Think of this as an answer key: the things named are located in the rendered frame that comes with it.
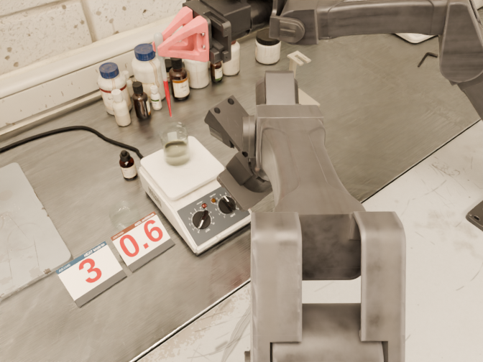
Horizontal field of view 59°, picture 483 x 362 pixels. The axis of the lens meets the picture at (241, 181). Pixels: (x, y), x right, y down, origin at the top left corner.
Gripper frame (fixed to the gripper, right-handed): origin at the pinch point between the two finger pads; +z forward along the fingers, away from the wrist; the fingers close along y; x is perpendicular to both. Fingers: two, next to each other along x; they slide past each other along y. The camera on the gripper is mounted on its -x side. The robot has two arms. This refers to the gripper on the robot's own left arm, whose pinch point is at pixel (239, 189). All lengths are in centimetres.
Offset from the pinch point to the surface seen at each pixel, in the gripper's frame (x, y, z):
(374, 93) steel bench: 1, -53, 18
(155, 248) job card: -1.2, 14.4, 13.3
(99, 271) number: -3.9, 24.2, 12.7
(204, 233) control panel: 2.1, 6.9, 8.4
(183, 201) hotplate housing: -4.7, 6.3, 8.6
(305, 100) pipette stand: -8.1, -37.1, 20.9
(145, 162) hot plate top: -15.1, 6.4, 12.2
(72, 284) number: -4.8, 28.7, 12.4
